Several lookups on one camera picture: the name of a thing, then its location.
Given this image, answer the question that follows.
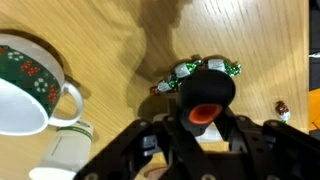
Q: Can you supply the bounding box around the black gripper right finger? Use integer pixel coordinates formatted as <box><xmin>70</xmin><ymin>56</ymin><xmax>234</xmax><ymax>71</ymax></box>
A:
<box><xmin>213</xmin><ymin>109</ymin><xmax>320</xmax><ymax>180</ymax></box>

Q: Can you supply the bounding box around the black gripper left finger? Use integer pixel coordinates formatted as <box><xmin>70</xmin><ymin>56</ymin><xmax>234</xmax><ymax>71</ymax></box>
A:
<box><xmin>73</xmin><ymin>98</ymin><xmax>201</xmax><ymax>180</ymax></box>

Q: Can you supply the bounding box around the lone wrapped candy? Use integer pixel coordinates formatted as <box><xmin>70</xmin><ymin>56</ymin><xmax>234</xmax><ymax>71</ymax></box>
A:
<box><xmin>275</xmin><ymin>101</ymin><xmax>291</xmax><ymax>124</ymax></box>

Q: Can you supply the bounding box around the green wrapped candy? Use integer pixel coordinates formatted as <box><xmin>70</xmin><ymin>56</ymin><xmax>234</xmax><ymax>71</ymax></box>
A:
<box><xmin>170</xmin><ymin>60</ymin><xmax>203</xmax><ymax>80</ymax></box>
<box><xmin>205</xmin><ymin>59</ymin><xmax>242</xmax><ymax>77</ymax></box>
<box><xmin>150</xmin><ymin>78</ymin><xmax>181</xmax><ymax>96</ymax></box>

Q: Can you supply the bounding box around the orange box under table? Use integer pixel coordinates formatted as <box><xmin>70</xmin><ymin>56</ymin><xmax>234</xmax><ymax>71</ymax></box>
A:
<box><xmin>309</xmin><ymin>89</ymin><xmax>320</xmax><ymax>130</ymax></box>

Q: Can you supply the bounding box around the white paper cup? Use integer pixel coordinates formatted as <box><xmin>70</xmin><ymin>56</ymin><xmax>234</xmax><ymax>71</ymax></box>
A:
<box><xmin>29</xmin><ymin>120</ymin><xmax>94</xmax><ymax>180</ymax></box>

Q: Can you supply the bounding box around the green white christmas mug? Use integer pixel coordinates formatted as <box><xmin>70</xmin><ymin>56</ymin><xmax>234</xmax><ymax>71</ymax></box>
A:
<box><xmin>0</xmin><ymin>33</ymin><xmax>84</xmax><ymax>136</ymax></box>

